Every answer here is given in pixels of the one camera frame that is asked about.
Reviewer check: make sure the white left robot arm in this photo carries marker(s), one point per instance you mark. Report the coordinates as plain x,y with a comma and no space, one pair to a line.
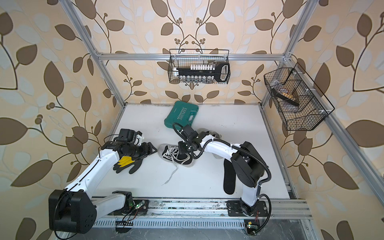
74,210

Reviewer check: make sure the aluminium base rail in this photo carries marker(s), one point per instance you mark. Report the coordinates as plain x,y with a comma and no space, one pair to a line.
203,214

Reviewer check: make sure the green plastic tool case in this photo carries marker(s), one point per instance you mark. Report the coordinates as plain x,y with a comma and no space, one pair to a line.
182,113

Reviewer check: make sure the black white sneaker with laces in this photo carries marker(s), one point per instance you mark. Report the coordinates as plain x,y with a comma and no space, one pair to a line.
172,154

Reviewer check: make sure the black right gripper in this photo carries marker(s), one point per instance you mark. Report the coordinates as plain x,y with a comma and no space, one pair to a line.
181,147

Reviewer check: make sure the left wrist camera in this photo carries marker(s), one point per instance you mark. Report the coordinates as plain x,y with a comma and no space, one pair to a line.
130,136

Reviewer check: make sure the yellow black work glove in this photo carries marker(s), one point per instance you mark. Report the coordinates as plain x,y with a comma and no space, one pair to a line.
128,162

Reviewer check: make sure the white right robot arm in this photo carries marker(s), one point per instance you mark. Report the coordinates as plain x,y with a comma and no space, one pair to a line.
249,166

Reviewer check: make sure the black socket bit holder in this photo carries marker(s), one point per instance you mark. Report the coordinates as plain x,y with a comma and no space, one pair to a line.
215,71

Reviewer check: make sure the black insole on table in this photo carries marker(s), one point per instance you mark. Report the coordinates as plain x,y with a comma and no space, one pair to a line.
229,184

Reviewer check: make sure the right wire basket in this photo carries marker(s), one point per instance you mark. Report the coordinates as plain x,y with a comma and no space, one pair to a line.
314,105

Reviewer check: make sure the wire basket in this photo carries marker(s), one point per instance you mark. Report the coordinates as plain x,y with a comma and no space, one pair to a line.
314,105
186,57

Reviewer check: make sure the brush in right basket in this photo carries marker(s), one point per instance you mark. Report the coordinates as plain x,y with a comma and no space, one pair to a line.
287,98

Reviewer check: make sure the back wire basket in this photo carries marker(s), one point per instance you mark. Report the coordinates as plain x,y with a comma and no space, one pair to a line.
186,57

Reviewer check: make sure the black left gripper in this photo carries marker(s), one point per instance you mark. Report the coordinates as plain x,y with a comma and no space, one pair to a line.
144,152

